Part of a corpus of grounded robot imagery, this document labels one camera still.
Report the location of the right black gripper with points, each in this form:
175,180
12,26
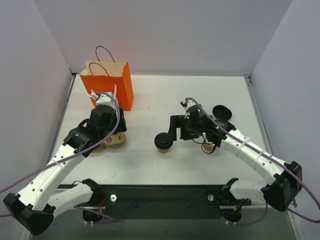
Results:
182,127

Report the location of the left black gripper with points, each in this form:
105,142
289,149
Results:
121,122

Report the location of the brown pulp cup carrier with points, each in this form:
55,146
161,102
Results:
115,141

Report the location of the orange paper bag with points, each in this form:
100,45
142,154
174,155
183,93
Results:
101,76

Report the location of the brown paper coffee cup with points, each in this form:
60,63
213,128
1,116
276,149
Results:
163,150

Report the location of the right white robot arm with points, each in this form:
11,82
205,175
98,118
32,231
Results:
280,179

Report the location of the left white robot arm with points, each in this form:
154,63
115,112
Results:
36,205

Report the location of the white cylindrical straw holder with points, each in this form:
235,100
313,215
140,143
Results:
109,95

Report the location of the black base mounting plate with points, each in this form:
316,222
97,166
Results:
167,202

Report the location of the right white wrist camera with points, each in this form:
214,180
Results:
186,103

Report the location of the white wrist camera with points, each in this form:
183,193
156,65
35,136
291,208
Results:
186,103
102,101

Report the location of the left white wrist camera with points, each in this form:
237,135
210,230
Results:
102,101

